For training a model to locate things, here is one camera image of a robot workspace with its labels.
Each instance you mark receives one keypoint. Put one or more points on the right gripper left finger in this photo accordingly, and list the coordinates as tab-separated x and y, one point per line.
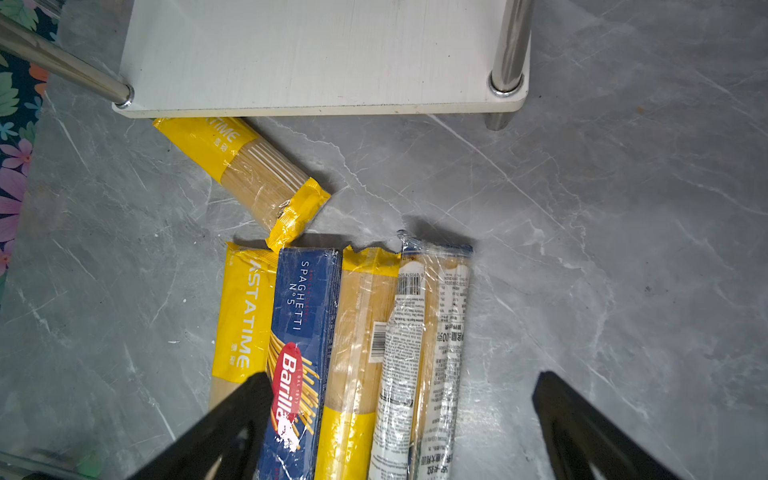
226	442

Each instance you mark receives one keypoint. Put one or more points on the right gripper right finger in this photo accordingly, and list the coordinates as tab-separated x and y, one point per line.
581	440

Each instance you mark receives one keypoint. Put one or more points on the yellow spaghetti bag long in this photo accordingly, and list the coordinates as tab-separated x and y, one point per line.
367	291

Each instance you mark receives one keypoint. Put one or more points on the blue Barilla spaghetti box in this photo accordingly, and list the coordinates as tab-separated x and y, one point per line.
298	359

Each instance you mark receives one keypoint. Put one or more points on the clear spaghetti bag label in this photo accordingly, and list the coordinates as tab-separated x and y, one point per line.
419	388

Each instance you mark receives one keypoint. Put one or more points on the white two-tier shelf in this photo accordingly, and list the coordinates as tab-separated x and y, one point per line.
307	58

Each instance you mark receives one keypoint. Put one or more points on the yellow spaghetti bag top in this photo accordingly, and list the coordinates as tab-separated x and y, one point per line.
277	193

